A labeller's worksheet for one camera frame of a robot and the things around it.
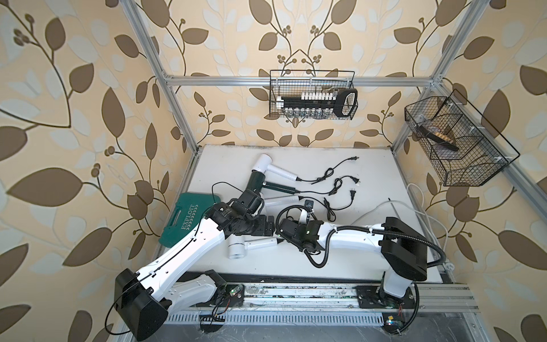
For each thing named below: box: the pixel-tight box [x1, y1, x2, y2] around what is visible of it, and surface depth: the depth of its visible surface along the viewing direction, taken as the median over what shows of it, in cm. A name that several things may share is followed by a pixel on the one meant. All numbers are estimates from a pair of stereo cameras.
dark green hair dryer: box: [247, 171, 301, 195], surface depth 104 cm
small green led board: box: [229, 285, 242, 297], surface depth 75 cm
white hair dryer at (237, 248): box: [227, 235, 279, 260], surface depth 84 cm
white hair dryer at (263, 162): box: [252, 153, 301, 181], surface depth 110 cm
